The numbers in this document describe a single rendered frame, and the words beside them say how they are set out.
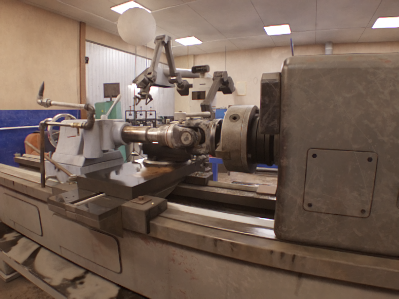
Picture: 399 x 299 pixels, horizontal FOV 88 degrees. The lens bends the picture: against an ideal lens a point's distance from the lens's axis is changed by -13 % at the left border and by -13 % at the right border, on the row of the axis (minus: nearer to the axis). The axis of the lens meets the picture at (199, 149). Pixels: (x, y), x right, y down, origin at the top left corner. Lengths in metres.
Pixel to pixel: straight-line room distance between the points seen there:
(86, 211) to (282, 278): 0.63
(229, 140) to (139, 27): 4.23
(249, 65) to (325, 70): 7.73
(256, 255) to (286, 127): 0.35
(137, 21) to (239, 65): 4.51
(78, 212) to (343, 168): 0.80
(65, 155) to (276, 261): 1.12
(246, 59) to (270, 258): 7.93
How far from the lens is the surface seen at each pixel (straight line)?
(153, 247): 0.90
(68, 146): 1.38
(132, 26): 4.86
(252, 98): 8.15
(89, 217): 0.84
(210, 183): 1.19
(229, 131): 0.79
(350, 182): 0.64
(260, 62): 8.26
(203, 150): 0.92
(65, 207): 0.94
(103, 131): 1.17
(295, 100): 0.62
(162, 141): 1.01
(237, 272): 0.79
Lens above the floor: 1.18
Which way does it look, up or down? 8 degrees down
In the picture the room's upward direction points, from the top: straight up
